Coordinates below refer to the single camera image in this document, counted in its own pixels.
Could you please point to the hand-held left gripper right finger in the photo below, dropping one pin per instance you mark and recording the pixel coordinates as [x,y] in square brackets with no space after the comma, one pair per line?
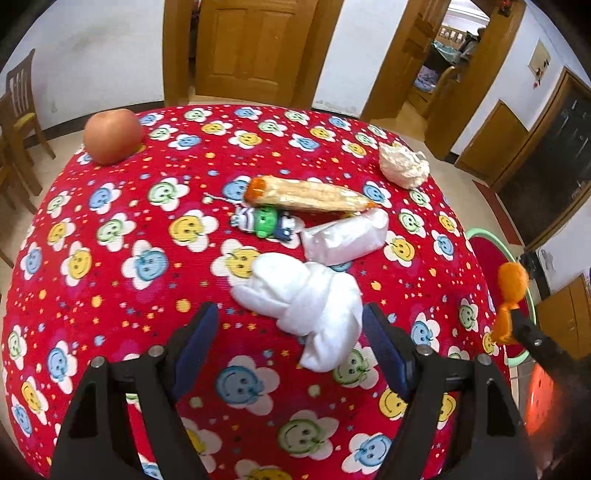
[385,355]

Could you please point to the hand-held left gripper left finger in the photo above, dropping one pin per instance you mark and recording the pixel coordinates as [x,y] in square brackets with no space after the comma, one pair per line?
[196,350]

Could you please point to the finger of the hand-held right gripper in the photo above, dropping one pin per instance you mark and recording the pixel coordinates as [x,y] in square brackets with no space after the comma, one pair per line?
[540,344]

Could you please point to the large white tissue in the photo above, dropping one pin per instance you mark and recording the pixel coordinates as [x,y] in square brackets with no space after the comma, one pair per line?
[309,304]

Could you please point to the red basin with green rim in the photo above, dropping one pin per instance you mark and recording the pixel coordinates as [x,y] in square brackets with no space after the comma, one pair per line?
[487,258]

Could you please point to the wooden cabinet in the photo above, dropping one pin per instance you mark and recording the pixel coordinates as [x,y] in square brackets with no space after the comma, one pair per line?
[565,314]

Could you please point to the orange stool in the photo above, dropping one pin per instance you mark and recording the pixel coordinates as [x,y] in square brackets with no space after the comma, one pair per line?
[542,397]

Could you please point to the dark shoe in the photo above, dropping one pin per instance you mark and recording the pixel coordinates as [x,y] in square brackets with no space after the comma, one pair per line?
[531,264]

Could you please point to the red smiley flower tablecloth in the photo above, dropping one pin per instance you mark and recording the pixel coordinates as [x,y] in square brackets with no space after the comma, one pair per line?
[115,323]

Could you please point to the white plastic packet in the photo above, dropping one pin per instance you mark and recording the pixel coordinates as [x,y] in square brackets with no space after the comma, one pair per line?
[344,237]

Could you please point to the green and white striped toy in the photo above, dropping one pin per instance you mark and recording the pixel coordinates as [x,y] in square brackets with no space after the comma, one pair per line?
[265,221]

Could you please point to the red doormat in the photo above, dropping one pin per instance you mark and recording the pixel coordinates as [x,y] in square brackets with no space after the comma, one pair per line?
[494,203]

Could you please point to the black entrance door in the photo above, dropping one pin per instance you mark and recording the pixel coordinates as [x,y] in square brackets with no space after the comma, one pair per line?
[558,175]

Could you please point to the long beige snack stick packet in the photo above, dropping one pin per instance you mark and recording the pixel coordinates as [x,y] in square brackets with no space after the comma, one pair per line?
[304,196]

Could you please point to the crumpled white plastic wrap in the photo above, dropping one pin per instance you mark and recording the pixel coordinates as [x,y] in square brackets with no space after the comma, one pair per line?
[402,165]

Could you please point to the red apple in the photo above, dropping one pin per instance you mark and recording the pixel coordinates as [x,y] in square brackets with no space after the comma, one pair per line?
[113,137]

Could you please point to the wooden chair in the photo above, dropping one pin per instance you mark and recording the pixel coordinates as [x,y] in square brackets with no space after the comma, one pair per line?
[9,157]
[21,83]

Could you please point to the open wooden door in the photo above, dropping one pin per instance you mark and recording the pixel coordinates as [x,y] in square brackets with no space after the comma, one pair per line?
[401,60]

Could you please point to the wooden bunk bed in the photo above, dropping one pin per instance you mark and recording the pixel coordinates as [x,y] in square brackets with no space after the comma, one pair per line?
[448,50]

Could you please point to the closed wooden door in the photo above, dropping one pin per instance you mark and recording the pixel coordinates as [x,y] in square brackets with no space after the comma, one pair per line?
[251,46]

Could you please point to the red hanging ornament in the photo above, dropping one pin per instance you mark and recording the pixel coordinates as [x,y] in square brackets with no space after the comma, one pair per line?
[505,5]

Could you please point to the wooden wall panel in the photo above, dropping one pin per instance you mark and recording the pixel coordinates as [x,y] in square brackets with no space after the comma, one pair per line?
[494,143]

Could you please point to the brown entrance door frame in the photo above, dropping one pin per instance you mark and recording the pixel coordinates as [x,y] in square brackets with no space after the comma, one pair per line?
[542,110]

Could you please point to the wooden door frame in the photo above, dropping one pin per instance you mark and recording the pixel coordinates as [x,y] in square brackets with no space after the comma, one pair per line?
[485,83]
[178,46]

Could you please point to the framed wall notice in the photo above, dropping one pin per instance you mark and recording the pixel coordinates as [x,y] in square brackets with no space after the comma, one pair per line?
[540,62]

